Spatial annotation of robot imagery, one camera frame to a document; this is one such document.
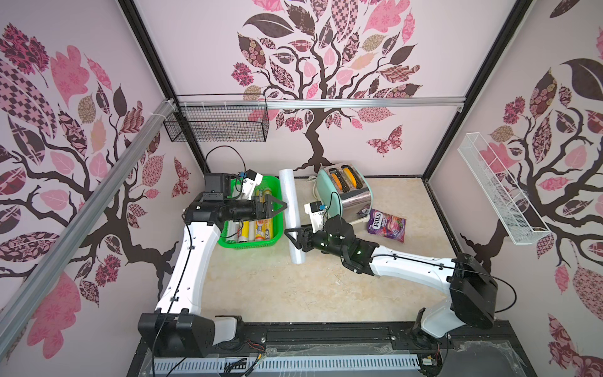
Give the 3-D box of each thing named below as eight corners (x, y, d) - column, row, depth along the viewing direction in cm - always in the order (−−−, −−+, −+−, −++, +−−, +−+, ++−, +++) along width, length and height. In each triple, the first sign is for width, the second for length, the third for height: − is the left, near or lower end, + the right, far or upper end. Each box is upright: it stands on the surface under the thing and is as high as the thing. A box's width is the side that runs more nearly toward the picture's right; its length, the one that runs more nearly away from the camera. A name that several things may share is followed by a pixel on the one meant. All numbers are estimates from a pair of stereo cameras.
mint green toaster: (332, 229, 102) (335, 203, 87) (318, 195, 115) (319, 168, 100) (370, 220, 105) (380, 193, 90) (353, 188, 118) (359, 160, 103)
